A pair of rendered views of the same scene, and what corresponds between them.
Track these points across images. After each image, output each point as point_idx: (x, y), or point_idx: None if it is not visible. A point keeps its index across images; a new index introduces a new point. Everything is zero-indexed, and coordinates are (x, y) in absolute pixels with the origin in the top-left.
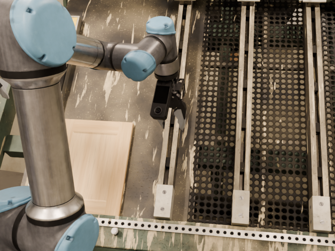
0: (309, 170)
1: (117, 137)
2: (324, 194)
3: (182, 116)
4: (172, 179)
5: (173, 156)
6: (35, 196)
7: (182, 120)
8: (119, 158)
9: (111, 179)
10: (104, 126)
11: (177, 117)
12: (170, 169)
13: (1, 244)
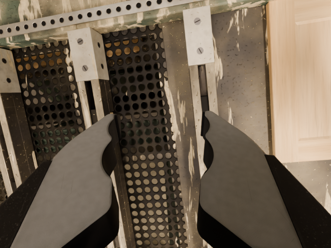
0: (19, 129)
1: (296, 135)
2: None
3: (48, 182)
4: (191, 76)
5: (198, 114)
6: None
7: (71, 150)
8: (285, 100)
9: (293, 63)
10: (323, 150)
11: (93, 166)
12: (198, 91)
13: None
